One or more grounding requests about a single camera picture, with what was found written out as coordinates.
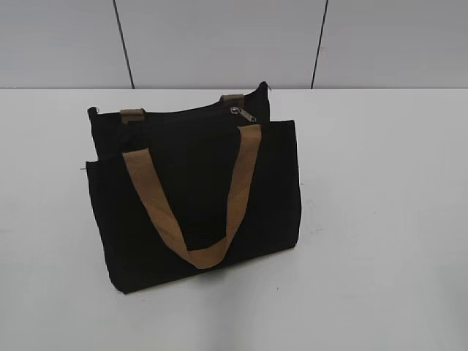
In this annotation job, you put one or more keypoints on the black canvas tote bag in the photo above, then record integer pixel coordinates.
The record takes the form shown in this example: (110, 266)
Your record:
(176, 194)

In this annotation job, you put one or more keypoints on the silver zipper pull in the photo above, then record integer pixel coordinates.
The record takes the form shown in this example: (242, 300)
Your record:
(242, 117)

